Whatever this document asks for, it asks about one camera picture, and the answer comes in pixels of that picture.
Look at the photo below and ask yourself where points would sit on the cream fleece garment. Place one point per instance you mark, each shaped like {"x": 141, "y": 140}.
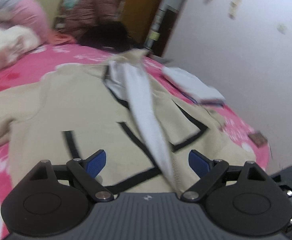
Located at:
{"x": 14, "y": 43}

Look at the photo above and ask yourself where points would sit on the brown wooden door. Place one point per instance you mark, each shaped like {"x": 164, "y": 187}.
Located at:
{"x": 138, "y": 16}

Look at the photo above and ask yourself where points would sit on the salmon orange cloth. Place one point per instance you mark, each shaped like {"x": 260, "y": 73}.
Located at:
{"x": 56, "y": 38}

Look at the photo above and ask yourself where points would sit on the pink grey rolled duvet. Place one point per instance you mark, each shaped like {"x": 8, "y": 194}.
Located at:
{"x": 28, "y": 13}

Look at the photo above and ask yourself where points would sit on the pink floral bed blanket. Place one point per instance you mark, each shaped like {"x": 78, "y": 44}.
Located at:
{"x": 45, "y": 59}

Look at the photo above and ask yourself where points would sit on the smartphone with brown case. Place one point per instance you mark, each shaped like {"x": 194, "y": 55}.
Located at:
{"x": 258, "y": 139}

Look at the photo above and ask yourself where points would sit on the person in mauve puffer coat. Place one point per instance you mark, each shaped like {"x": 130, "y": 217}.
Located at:
{"x": 94, "y": 23}

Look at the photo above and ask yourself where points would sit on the beige zip-up jacket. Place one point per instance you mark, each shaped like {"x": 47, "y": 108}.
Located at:
{"x": 115, "y": 106}

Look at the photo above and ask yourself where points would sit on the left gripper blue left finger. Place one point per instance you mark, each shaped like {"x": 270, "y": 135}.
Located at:
{"x": 86, "y": 171}

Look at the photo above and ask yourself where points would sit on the folded white towel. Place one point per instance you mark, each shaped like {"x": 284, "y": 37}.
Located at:
{"x": 192, "y": 86}

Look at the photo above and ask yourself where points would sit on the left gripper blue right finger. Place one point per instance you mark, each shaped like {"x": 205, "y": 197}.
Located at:
{"x": 211, "y": 173}

